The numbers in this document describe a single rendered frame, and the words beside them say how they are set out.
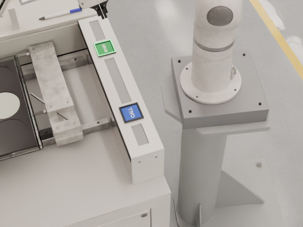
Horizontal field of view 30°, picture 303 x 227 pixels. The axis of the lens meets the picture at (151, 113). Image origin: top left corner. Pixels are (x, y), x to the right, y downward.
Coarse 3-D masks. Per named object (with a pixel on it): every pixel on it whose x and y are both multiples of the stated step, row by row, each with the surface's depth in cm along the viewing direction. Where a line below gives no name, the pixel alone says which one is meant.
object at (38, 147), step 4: (28, 148) 158; (32, 148) 158; (36, 148) 158; (40, 148) 158; (16, 152) 157; (20, 152) 157; (24, 152) 157; (28, 152) 157; (0, 156) 156; (4, 156) 156; (8, 156) 156; (12, 156) 156; (16, 156) 157; (0, 160) 156
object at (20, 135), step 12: (12, 60) 178; (0, 72) 175; (12, 72) 175; (0, 84) 172; (12, 84) 172; (24, 108) 166; (0, 120) 164; (12, 120) 164; (24, 120) 164; (0, 132) 161; (12, 132) 161; (24, 132) 161; (0, 144) 159; (12, 144) 159; (24, 144) 159; (36, 144) 159
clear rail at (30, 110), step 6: (18, 60) 178; (18, 66) 176; (18, 72) 175; (24, 84) 172; (24, 90) 170; (24, 96) 169; (30, 102) 168; (30, 108) 166; (30, 114) 165; (36, 126) 162; (36, 132) 161; (36, 138) 160; (42, 144) 159
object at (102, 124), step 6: (96, 120) 170; (102, 120) 170; (84, 126) 168; (90, 126) 168; (96, 126) 169; (102, 126) 170; (108, 126) 171; (84, 132) 169; (90, 132) 170; (54, 138) 166; (48, 144) 167
